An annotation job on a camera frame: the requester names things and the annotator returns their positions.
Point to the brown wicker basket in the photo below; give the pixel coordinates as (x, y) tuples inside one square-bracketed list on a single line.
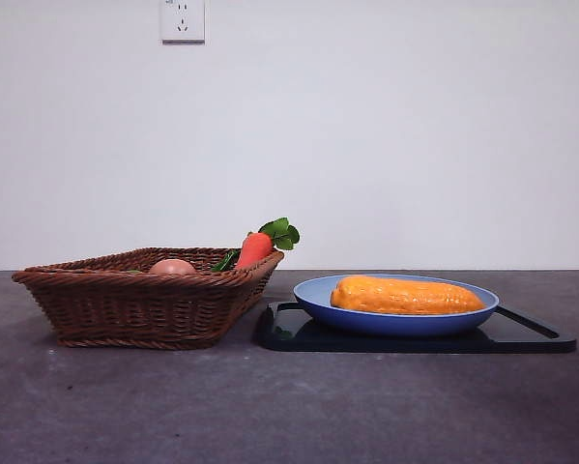
[(139, 309)]

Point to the pinkish brown toy egg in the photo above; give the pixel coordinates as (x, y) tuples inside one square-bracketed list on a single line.
[(172, 267)]

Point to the dark green toy vegetable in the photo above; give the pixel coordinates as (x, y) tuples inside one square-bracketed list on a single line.
[(226, 261)]

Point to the orange toy carrot green leaves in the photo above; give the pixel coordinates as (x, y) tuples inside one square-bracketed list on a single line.
[(255, 246)]

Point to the white wall socket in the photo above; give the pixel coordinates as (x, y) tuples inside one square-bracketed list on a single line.
[(182, 21)]

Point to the black rectangular tray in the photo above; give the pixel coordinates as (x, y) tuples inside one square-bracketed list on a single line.
[(511, 342)]

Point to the orange-yellow toy corn cob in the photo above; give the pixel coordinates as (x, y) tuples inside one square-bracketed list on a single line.
[(405, 295)]

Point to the blue round plate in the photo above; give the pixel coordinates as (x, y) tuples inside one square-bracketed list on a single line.
[(395, 325)]

